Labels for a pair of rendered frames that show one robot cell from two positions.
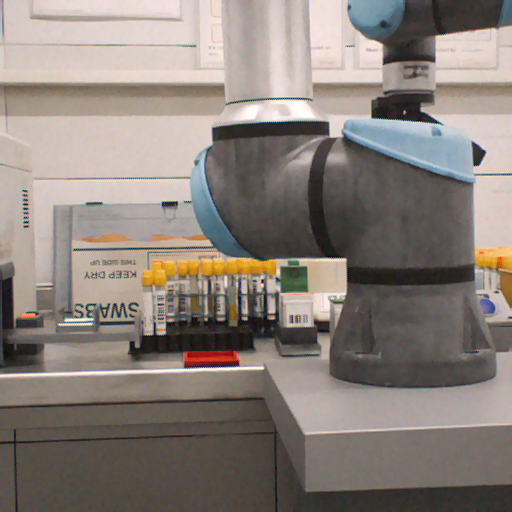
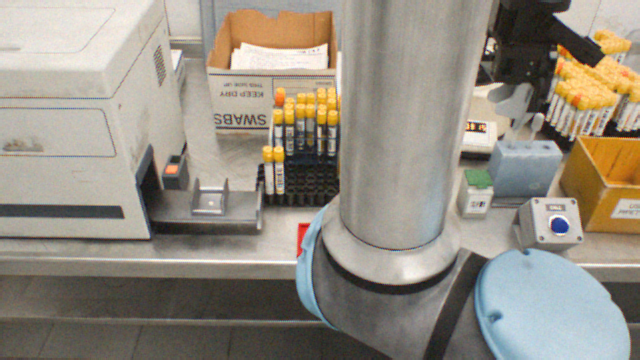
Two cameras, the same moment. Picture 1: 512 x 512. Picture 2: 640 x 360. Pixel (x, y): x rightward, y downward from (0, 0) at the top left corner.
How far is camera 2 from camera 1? 0.67 m
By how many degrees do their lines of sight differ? 37
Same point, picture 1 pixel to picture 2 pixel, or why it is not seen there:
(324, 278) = not seen: hidden behind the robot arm
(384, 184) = not seen: outside the picture
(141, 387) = (262, 272)
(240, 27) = (365, 172)
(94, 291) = (229, 105)
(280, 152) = (398, 306)
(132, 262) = (259, 85)
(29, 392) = (174, 271)
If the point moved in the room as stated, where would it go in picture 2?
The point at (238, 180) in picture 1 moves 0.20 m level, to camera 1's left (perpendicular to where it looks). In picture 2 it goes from (347, 309) to (116, 289)
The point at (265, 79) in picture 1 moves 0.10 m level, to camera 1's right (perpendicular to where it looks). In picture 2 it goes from (391, 232) to (531, 242)
